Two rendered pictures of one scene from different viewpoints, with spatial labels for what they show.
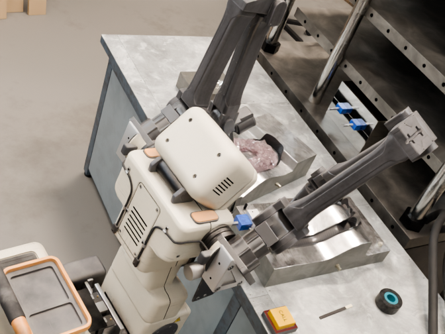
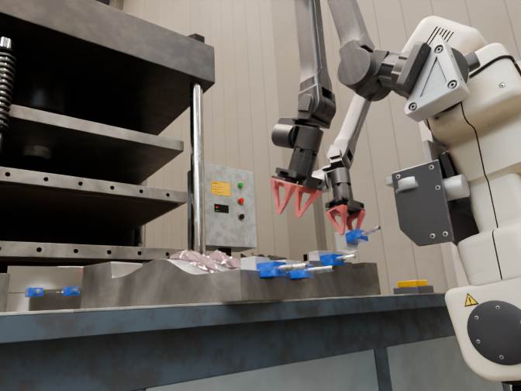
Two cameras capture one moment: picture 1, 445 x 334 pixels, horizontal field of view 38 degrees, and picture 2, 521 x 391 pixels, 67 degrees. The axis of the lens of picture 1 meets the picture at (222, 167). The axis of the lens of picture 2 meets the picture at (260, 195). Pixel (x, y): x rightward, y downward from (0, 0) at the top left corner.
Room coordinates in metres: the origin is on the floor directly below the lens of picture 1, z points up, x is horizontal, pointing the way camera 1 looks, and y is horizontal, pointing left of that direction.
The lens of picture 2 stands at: (1.60, 0.88, 0.79)
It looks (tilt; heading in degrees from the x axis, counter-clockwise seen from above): 16 degrees up; 273
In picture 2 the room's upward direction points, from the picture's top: 3 degrees counter-clockwise
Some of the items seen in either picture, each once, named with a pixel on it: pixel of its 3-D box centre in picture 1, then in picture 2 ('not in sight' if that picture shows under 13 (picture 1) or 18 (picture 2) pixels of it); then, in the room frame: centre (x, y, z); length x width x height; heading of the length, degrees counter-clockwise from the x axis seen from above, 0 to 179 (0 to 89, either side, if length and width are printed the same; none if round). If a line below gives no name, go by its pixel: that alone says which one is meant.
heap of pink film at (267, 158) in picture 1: (248, 154); (194, 263); (1.82, -0.07, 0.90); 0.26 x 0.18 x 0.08; 148
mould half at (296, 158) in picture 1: (244, 161); (191, 282); (1.83, -0.06, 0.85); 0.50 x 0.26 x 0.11; 148
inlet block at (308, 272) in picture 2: not in sight; (305, 271); (1.57, 0.03, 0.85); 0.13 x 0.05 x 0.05; 148
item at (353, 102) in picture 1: (393, 114); (39, 296); (2.55, -0.61, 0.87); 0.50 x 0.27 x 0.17; 131
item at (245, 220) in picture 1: (240, 222); (335, 260); (1.49, -0.12, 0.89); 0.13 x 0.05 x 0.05; 130
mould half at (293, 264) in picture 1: (314, 230); (284, 278); (1.62, -0.36, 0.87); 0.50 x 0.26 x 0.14; 131
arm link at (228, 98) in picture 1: (242, 62); (310, 37); (1.51, 0.06, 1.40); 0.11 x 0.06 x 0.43; 49
